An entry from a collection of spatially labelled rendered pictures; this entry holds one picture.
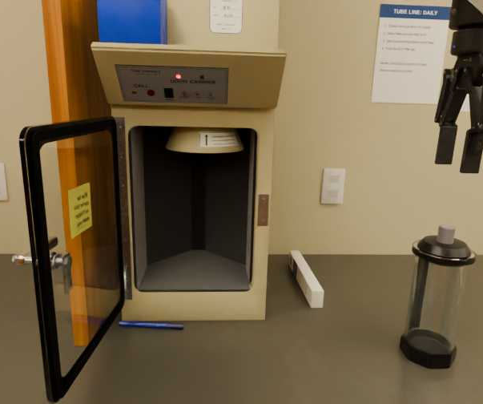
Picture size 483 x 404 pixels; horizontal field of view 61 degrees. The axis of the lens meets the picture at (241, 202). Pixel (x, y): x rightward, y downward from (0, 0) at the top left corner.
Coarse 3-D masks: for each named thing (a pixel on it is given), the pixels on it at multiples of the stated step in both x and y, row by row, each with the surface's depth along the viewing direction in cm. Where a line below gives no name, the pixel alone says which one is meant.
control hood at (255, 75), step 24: (96, 48) 66; (120, 48) 67; (144, 48) 67; (168, 48) 67; (192, 48) 67; (216, 48) 67; (240, 48) 68; (264, 48) 68; (240, 72) 71; (264, 72) 71; (120, 96) 75; (240, 96) 76; (264, 96) 76
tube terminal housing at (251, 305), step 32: (192, 0) 76; (256, 0) 76; (192, 32) 77; (256, 32) 78; (128, 128) 81; (256, 128) 82; (128, 160) 83; (256, 160) 87; (128, 192) 84; (256, 192) 86; (256, 224) 88; (256, 256) 89; (256, 288) 91; (128, 320) 91; (160, 320) 92; (192, 320) 92; (224, 320) 93
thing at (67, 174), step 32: (64, 160) 59; (96, 160) 71; (64, 192) 60; (96, 192) 71; (32, 224) 52; (64, 224) 60; (96, 224) 72; (32, 256) 53; (96, 256) 72; (64, 288) 61; (96, 288) 73; (64, 320) 61; (96, 320) 74; (64, 352) 62
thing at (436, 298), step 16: (416, 240) 81; (416, 256) 77; (432, 256) 74; (416, 272) 78; (432, 272) 75; (448, 272) 74; (464, 272) 74; (416, 288) 78; (432, 288) 75; (448, 288) 74; (464, 288) 76; (416, 304) 78; (432, 304) 76; (448, 304) 75; (416, 320) 79; (432, 320) 76; (448, 320) 76; (416, 336) 79; (432, 336) 77; (448, 336) 77; (432, 352) 78; (448, 352) 78
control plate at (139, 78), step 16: (128, 80) 72; (144, 80) 72; (160, 80) 72; (176, 80) 72; (192, 80) 72; (208, 80) 72; (224, 80) 73; (128, 96) 75; (144, 96) 75; (160, 96) 76; (176, 96) 76; (192, 96) 76; (208, 96) 76; (224, 96) 76
